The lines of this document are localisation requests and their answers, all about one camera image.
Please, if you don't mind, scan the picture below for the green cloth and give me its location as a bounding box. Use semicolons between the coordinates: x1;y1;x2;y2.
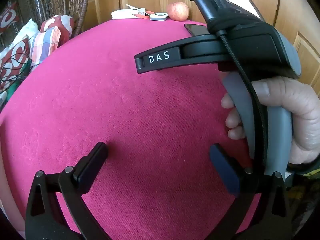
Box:
21;59;32;74

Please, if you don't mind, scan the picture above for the square red patterned pillow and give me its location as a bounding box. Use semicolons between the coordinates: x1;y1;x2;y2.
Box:
0;35;32;90

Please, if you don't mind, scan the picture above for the orange plastic tool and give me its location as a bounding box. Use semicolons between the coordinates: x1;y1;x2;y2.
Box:
136;10;155;20

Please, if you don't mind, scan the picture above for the magenta tablecloth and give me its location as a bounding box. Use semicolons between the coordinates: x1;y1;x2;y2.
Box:
0;19;265;238

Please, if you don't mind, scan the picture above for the white square device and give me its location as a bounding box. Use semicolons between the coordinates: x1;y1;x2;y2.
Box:
149;12;168;22

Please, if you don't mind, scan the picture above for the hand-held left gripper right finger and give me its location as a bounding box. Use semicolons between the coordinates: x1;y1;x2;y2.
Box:
209;143;293;240

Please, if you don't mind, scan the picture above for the person's right hand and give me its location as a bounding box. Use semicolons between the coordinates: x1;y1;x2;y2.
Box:
221;76;320;165

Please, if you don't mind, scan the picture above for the small red patterned pillow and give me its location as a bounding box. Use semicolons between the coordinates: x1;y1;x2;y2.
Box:
0;2;20;32

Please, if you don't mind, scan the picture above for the white power bank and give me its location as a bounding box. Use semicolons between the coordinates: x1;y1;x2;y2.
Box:
111;9;138;20

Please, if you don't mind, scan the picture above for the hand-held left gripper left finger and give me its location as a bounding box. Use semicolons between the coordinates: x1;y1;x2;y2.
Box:
25;142;110;240

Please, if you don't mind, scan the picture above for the white pillow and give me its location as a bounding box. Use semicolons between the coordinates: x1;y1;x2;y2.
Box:
10;19;39;48

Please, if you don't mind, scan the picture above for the plaid pillow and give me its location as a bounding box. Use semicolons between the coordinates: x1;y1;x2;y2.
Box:
29;26;62;67

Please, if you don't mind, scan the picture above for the black braided cable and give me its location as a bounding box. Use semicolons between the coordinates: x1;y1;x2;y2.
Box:
217;30;269;175

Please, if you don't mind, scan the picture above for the round red patterned pillow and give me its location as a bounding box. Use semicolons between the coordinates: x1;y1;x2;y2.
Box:
40;14;76;46

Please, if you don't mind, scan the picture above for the red apple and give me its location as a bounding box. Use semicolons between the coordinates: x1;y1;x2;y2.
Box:
167;2;190;21

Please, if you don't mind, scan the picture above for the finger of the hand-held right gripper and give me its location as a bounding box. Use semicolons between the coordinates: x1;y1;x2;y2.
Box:
134;34;222;74

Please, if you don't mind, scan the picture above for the black smartphone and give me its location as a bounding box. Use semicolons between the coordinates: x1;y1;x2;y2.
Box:
184;23;213;37

